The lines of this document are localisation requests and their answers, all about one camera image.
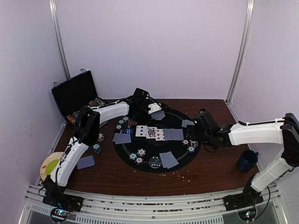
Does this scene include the blue green chip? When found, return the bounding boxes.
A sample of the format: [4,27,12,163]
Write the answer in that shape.
[187,146,195,153]

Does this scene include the community card face down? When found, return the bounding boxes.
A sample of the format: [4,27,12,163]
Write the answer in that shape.
[171,129,184,141]
[163,129,173,140]

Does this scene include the playing card deck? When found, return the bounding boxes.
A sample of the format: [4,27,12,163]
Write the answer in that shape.
[151,111,165,120]

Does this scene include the right aluminium frame post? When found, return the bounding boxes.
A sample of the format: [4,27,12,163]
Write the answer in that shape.
[226,0,256,106]

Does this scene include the clear dealer button disc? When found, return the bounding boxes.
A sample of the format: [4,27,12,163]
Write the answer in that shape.
[149,156,162,169]

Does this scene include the red black triangle marker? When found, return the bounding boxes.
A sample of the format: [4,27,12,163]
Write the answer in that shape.
[128,119,137,128]

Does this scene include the dark blue mug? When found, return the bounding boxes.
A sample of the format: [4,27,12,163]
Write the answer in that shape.
[236,149,259,173]

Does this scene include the white blue chip stack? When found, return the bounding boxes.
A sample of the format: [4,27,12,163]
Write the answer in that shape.
[137,148,146,157]

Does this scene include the aluminium front rail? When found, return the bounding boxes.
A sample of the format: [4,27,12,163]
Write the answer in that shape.
[17,184,289,224]

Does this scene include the blue ten chips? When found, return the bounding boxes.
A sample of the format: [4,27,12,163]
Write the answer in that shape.
[190,140,198,148]

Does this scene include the green plastic bowl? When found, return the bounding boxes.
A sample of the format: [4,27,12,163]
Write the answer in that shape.
[45,159,59,175]

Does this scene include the blue small blind button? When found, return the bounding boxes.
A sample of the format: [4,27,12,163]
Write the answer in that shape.
[124,128,134,135]

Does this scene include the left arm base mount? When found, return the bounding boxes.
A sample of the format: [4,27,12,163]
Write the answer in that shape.
[43,180,84,224]

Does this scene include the card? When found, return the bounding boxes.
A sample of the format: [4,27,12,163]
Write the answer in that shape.
[159,153,167,168]
[181,119,194,128]
[113,133,131,144]
[165,151,179,169]

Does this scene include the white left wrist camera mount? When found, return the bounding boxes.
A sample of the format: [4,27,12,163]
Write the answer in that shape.
[148,103,162,114]

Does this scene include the beige plate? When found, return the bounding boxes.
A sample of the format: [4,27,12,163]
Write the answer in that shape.
[39,152,63,182]

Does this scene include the green fifty chip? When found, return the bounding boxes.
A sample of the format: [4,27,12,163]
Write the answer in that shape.
[129,153,138,160]

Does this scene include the black poker chip case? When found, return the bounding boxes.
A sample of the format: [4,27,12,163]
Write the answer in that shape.
[51,70,108,119]

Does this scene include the queen of hearts card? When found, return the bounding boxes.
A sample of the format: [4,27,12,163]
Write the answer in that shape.
[146,127,157,139]

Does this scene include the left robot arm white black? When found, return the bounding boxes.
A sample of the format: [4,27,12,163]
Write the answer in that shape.
[43,88,162,187]

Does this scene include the aluminium frame post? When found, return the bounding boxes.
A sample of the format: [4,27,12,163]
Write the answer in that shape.
[49,0,71,80]
[226,0,256,106]

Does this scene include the left aluminium frame post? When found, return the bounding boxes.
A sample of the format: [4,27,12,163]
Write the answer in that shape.
[49,0,71,80]

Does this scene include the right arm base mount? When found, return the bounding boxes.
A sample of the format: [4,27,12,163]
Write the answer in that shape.
[223,187,263,222]

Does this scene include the green chip stack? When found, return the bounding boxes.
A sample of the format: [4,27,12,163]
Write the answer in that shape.
[92,143,102,154]

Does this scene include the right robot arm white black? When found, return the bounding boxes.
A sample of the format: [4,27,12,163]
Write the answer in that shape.
[192,108,299,206]

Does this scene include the round black poker mat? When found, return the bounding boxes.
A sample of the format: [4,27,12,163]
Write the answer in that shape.
[114,108,201,173]

